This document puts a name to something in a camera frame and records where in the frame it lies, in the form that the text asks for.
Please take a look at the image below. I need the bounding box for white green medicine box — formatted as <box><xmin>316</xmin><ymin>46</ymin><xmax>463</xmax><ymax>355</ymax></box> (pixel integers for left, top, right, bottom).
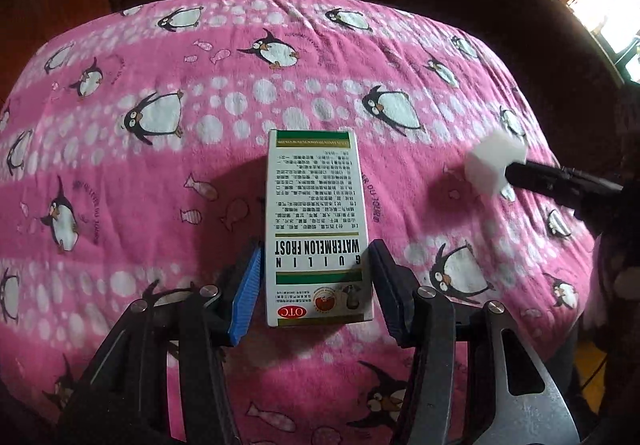
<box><xmin>264</xmin><ymin>128</ymin><xmax>375</xmax><ymax>329</ymax></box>

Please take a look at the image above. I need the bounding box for bright window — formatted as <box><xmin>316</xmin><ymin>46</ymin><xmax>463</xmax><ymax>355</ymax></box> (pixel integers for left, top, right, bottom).
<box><xmin>567</xmin><ymin>0</ymin><xmax>640</xmax><ymax>80</ymax></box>

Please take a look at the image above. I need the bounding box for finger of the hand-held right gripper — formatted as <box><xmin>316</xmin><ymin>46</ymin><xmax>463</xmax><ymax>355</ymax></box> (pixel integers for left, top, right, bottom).
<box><xmin>504</xmin><ymin>161</ymin><xmax>627</xmax><ymax>222</ymax></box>

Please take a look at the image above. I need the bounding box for white foam block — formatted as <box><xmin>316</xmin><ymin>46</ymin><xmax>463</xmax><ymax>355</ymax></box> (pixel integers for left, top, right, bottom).
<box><xmin>464</xmin><ymin>128</ymin><xmax>529</xmax><ymax>199</ymax></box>

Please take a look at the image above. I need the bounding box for pink penguin printed blanket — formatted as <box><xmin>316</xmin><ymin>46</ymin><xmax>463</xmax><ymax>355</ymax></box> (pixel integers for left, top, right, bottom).
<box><xmin>0</xmin><ymin>0</ymin><xmax>603</xmax><ymax>445</ymax></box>

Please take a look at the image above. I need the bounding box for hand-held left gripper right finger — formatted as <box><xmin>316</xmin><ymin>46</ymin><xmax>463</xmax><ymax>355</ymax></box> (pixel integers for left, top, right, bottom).
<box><xmin>368</xmin><ymin>239</ymin><xmax>581</xmax><ymax>445</ymax></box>

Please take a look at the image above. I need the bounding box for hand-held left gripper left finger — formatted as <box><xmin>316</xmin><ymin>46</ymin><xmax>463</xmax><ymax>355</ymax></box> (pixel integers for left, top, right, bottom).
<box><xmin>60</xmin><ymin>240</ymin><xmax>264</xmax><ymax>445</ymax></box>

